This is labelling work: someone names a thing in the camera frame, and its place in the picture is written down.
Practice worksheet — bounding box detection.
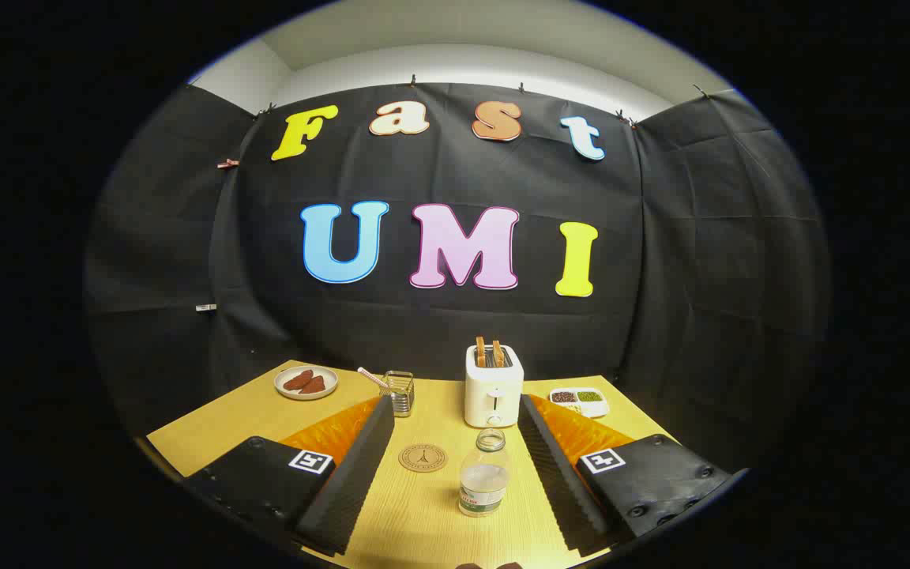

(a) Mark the black backdrop cloth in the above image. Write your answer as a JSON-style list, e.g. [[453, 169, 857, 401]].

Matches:
[[84, 81, 831, 475]]

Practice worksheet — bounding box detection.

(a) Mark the clear plastic juice bottle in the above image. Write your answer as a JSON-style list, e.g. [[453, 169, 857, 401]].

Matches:
[[459, 429, 511, 518]]

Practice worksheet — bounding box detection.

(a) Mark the white toaster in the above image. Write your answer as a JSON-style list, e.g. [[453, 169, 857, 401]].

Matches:
[[464, 344, 525, 429]]

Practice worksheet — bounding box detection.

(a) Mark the white round plate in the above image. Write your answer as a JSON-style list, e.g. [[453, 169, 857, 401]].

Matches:
[[274, 365, 339, 401]]

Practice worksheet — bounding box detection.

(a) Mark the wooden table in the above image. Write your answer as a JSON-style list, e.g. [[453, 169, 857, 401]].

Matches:
[[145, 360, 677, 569]]

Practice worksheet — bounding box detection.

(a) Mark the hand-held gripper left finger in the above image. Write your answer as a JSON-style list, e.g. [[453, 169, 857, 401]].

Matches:
[[182, 395, 397, 558]]

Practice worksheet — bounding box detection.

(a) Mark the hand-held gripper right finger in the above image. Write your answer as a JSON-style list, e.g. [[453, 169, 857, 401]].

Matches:
[[518, 394, 748, 558]]

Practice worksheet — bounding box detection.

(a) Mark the round wooden coaster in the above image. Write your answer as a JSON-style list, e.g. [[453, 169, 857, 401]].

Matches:
[[398, 443, 449, 473]]

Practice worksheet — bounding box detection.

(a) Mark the metal wire mesh holder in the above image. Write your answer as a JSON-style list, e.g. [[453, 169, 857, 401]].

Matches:
[[380, 370, 416, 418]]

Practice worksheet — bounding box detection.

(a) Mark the white divided bean dish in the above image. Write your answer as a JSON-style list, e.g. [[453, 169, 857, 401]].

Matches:
[[548, 387, 610, 419]]

